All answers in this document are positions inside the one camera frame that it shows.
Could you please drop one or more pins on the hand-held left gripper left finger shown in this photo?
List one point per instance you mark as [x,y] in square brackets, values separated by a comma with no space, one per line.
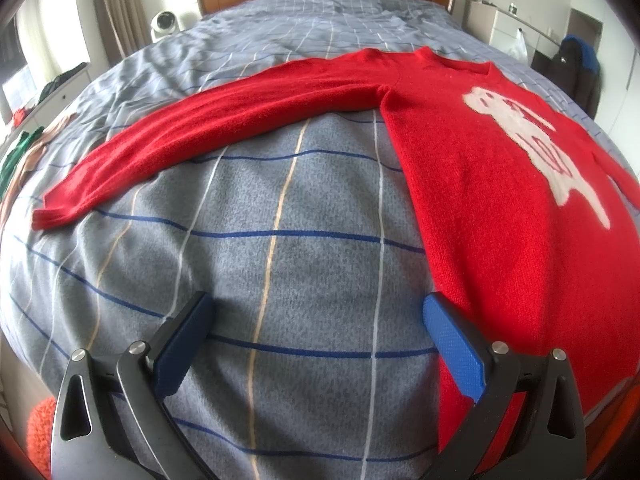
[181,347]

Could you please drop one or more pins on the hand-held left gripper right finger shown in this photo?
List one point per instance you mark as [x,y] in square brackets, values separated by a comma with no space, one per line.
[456,352]

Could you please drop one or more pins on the red knit sweater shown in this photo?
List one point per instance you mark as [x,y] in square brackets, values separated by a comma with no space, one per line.
[450,185]

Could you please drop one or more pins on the dark clothes pile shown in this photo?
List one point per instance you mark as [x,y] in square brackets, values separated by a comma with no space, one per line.
[65,77]

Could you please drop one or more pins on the grey plaid bed blanket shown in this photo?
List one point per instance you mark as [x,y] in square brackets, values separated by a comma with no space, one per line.
[300,260]

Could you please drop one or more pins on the orange fuzzy cloth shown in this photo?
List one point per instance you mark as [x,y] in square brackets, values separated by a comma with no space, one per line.
[40,440]

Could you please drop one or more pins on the green cloth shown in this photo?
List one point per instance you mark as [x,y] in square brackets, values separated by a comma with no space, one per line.
[17,152]

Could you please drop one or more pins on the white dresser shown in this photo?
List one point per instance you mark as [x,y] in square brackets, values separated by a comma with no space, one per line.
[60,97]

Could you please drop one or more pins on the small red cloth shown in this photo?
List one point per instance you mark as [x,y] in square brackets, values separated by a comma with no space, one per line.
[20,116]

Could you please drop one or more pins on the black and blue jacket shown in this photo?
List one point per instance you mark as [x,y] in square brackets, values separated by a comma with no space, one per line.
[575,72]

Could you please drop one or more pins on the white box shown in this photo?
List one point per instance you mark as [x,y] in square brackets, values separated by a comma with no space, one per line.
[17,87]

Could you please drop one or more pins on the white plastic bag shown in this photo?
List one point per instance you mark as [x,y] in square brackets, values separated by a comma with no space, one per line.
[519,49]

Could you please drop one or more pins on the white round fan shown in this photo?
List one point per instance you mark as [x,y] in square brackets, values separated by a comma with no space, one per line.
[162,24]

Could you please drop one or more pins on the grey nightstand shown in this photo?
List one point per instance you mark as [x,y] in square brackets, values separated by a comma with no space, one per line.
[487,22]

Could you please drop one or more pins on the beige curtain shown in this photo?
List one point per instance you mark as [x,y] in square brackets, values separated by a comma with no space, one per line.
[122,5]

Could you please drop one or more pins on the small bottle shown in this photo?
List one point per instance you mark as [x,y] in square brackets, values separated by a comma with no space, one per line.
[512,6]

